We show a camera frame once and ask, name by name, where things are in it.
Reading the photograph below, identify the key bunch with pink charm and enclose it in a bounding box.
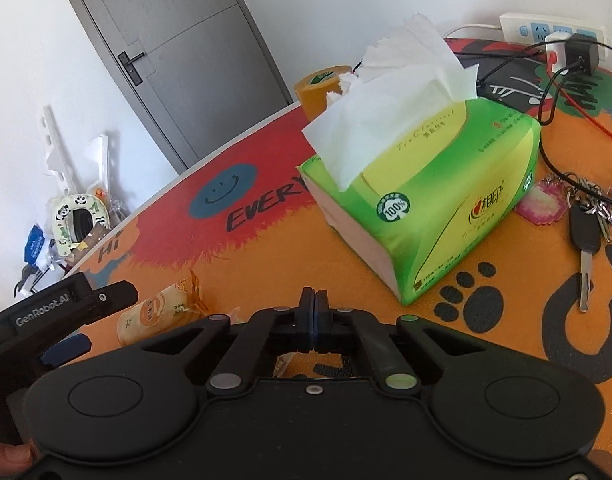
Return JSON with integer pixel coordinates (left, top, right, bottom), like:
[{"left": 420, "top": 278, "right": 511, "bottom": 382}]
[{"left": 514, "top": 172, "right": 612, "bottom": 314}]

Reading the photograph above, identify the blue bag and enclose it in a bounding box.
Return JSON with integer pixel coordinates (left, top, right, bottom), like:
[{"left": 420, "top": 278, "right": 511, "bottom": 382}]
[{"left": 21, "top": 225, "right": 50, "bottom": 267}]

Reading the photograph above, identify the green tissue pack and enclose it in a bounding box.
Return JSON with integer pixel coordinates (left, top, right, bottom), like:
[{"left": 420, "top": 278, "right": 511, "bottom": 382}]
[{"left": 298, "top": 12, "right": 543, "bottom": 307}]

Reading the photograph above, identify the small yellow snack packet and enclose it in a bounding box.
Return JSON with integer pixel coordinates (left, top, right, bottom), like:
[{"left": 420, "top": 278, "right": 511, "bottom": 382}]
[{"left": 273, "top": 353, "right": 297, "bottom": 379}]

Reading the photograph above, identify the black door handle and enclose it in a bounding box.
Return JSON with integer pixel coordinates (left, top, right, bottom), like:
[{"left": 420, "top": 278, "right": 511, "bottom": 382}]
[{"left": 116, "top": 51, "right": 152, "bottom": 85}]

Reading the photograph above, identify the grey door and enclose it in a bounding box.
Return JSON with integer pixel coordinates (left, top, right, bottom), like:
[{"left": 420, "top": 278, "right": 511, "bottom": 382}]
[{"left": 51, "top": 0, "right": 295, "bottom": 171}]

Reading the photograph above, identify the red cable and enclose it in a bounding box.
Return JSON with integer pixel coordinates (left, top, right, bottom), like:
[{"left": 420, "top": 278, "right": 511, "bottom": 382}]
[{"left": 543, "top": 52, "right": 612, "bottom": 149}]

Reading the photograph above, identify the white power cord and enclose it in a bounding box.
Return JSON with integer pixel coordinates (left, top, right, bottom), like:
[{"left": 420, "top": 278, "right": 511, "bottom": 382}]
[{"left": 443, "top": 22, "right": 504, "bottom": 41}]

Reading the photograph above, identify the short white board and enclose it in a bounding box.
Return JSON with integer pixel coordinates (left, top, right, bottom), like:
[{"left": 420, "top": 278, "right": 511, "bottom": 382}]
[{"left": 83, "top": 132, "right": 118, "bottom": 196}]

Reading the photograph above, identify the panda print ring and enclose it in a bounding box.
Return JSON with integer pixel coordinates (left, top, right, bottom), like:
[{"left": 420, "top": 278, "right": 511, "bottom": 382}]
[{"left": 50, "top": 192, "right": 112, "bottom": 261}]

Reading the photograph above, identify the white plug adapter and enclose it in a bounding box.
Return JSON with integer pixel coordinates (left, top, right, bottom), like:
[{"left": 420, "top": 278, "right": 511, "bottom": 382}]
[{"left": 544, "top": 32, "right": 574, "bottom": 79}]

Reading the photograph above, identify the black charger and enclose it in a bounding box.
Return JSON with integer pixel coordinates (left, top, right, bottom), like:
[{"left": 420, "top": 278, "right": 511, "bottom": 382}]
[{"left": 566, "top": 34, "right": 601, "bottom": 75}]

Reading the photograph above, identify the person's left hand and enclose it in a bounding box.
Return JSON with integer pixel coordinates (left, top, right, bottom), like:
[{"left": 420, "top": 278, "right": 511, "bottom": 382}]
[{"left": 0, "top": 437, "right": 35, "bottom": 480}]

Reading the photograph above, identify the colourful printed table mat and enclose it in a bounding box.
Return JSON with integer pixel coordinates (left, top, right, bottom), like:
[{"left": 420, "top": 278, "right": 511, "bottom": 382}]
[{"left": 61, "top": 37, "right": 612, "bottom": 480}]

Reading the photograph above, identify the orange cracker packet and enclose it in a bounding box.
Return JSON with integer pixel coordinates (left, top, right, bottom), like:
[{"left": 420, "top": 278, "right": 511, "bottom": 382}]
[{"left": 117, "top": 270, "right": 215, "bottom": 346}]

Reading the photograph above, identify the black cable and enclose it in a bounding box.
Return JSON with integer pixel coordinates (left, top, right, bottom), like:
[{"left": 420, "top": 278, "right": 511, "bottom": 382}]
[{"left": 453, "top": 40, "right": 612, "bottom": 197}]

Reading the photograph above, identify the black rack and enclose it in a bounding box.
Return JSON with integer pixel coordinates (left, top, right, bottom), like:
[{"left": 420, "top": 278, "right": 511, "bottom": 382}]
[{"left": 13, "top": 260, "right": 57, "bottom": 299}]

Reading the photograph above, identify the white power strip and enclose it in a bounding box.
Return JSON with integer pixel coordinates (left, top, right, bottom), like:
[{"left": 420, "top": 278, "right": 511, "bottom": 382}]
[{"left": 500, "top": 11, "right": 612, "bottom": 61}]

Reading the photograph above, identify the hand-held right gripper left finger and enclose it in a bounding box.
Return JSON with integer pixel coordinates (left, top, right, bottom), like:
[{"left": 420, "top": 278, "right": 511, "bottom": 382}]
[{"left": 136, "top": 287, "right": 317, "bottom": 392}]

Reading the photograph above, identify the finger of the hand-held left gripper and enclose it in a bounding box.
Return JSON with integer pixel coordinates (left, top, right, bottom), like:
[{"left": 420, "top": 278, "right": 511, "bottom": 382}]
[
  {"left": 68, "top": 281, "right": 140, "bottom": 334},
  {"left": 38, "top": 334, "right": 92, "bottom": 367}
]

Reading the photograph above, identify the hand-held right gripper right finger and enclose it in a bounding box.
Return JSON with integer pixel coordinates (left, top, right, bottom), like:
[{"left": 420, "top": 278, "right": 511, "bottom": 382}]
[{"left": 315, "top": 287, "right": 486, "bottom": 394}]

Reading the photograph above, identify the tall white board with holes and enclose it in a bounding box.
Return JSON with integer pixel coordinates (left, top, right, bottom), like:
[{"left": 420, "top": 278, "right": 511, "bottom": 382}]
[{"left": 38, "top": 105, "right": 72, "bottom": 196}]

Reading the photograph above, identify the yellow tape roll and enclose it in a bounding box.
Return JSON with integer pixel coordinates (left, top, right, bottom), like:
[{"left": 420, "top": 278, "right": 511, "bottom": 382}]
[{"left": 293, "top": 65, "right": 357, "bottom": 120}]

